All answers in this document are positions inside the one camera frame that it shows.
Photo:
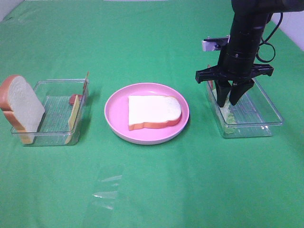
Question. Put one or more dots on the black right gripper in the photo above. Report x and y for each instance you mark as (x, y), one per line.
(235, 63)

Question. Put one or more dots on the green lettuce leaf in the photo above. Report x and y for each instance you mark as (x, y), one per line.
(227, 116)

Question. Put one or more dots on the clear left plastic container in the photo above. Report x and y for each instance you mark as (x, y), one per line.
(54, 94)

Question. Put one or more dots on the bacon strip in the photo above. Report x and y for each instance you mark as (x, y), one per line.
(83, 90)
(210, 82)

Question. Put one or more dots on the yellow cheese slice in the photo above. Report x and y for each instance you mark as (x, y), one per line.
(71, 122)

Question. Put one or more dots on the toast bread slice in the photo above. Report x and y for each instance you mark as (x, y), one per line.
(153, 111)
(21, 106)

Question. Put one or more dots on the clear plastic container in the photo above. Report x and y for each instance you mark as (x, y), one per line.
(255, 114)
(54, 94)

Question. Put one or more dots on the pink round plate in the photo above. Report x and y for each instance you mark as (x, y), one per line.
(116, 114)

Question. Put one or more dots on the clear right plastic container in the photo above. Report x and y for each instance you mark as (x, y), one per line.
(255, 114)

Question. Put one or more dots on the green tablecloth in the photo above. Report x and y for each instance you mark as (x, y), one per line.
(198, 179)

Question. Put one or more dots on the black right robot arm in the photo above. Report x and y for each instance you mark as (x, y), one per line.
(251, 16)

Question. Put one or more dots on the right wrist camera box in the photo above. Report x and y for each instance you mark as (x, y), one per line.
(214, 44)

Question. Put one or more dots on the clear tape patch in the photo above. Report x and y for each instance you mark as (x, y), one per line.
(105, 191)

